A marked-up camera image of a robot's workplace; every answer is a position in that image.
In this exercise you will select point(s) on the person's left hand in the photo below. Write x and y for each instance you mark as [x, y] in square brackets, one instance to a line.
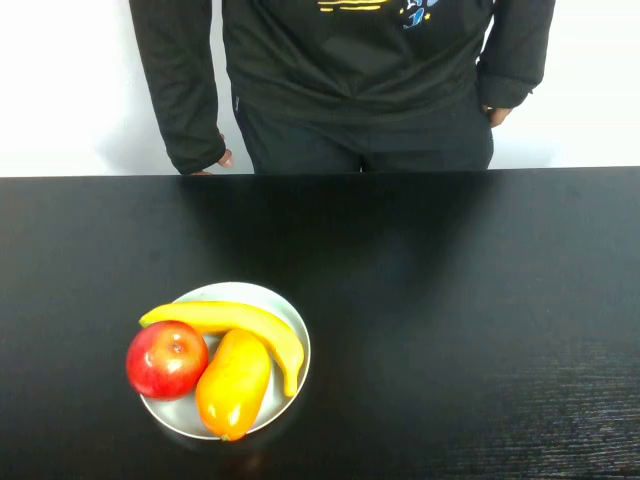
[497, 116]

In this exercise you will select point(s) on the person's right hand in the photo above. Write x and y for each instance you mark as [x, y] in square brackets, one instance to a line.
[226, 159]

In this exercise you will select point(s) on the yellow banana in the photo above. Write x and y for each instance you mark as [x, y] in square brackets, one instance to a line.
[250, 317]

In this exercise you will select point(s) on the person's left sleeved arm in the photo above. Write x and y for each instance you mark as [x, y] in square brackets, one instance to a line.
[515, 60]

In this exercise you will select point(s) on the person's sleeved arm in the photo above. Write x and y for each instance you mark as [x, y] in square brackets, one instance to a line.
[180, 100]
[515, 60]

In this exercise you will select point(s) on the person's right sleeved arm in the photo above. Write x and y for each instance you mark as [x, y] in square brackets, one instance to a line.
[180, 100]

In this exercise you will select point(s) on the black trousers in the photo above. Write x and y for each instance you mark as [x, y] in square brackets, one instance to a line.
[350, 147]

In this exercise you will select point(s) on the black sweatshirt torso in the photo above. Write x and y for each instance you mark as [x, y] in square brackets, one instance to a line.
[350, 65]

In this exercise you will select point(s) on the red apple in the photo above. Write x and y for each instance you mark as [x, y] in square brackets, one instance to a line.
[165, 360]

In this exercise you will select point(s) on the orange yellow mango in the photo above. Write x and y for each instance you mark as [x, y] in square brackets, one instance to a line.
[232, 385]

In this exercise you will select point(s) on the white round plate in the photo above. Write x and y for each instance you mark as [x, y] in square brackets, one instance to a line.
[180, 415]

